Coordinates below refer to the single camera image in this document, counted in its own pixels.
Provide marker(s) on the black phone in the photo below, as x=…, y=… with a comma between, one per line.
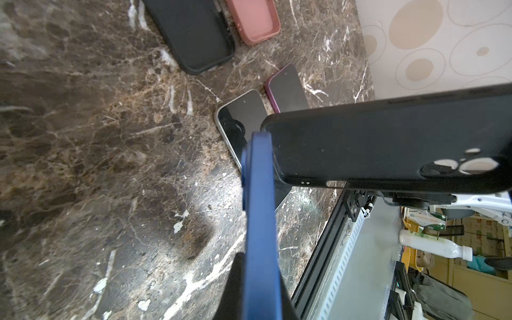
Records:
x=238, y=120
x=261, y=298

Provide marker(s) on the white plastic bottle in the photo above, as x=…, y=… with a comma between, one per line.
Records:
x=435, y=245

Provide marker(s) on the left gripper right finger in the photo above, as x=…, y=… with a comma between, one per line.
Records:
x=287, y=307

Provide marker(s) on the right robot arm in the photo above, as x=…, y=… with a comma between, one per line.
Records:
x=496, y=207

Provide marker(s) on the yellow tray with clutter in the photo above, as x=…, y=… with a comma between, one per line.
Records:
x=421, y=221

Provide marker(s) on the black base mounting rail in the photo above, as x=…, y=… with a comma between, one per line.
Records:
x=344, y=215

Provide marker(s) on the perforated white cable duct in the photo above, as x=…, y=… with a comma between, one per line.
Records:
x=336, y=273

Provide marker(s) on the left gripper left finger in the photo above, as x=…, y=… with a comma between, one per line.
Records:
x=230, y=306

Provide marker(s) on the black phone case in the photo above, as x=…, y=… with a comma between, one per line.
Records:
x=195, y=31

